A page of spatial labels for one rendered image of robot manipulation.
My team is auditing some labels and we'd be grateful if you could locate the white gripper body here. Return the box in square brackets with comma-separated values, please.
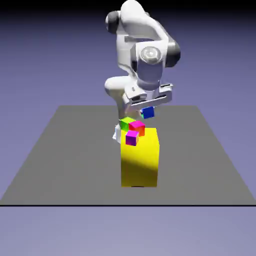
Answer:
[122, 89, 173, 111]

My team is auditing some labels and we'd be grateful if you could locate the small blue cube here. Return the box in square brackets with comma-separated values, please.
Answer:
[140, 106, 156, 120]

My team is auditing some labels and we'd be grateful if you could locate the small red cube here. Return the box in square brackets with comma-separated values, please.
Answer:
[128, 120, 146, 137]

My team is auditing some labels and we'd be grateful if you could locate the small green cube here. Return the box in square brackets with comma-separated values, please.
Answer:
[119, 116, 137, 132]

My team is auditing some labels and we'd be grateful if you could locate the small magenta cube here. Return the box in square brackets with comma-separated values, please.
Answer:
[125, 130, 140, 147]

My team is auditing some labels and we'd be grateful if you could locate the large yellow box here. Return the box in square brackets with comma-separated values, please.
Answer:
[120, 127, 160, 188]

